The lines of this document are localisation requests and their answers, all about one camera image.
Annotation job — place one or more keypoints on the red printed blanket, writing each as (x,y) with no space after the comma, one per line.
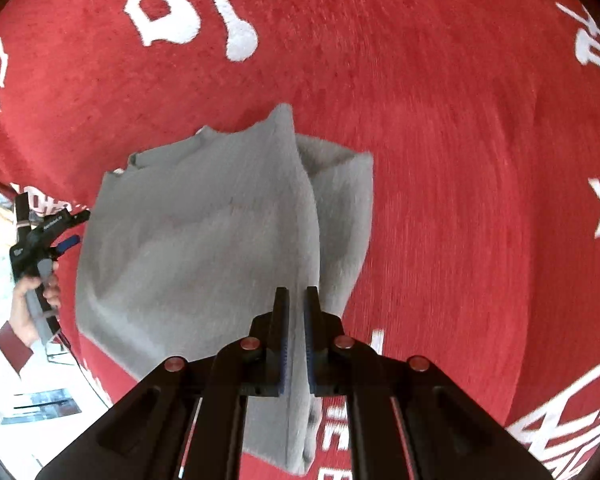
(430,135)

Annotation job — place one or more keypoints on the person's left forearm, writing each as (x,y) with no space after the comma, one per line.
(0,375)

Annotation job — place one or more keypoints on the person's left hand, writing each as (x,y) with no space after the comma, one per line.
(22,312)

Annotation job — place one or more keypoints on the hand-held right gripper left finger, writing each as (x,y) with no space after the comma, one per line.
(283,345)

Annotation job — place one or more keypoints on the grey knit sweater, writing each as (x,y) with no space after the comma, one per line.
(195,260)

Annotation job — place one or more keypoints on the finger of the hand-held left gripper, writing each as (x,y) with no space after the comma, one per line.
(67,245)
(77,216)

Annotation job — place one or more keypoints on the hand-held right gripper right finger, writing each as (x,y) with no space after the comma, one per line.
(308,345)

